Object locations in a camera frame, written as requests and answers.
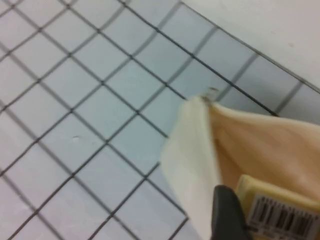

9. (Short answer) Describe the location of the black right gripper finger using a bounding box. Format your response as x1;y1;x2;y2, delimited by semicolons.
211;184;250;240

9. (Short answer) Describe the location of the cream eraser with barcode label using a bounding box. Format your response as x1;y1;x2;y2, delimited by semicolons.
235;174;320;240

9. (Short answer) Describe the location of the cream canvas pencil case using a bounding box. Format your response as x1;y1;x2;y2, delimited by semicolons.
159;87;320;240

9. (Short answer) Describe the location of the grey checkered tablecloth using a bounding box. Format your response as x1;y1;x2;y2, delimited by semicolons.
0;0;320;240

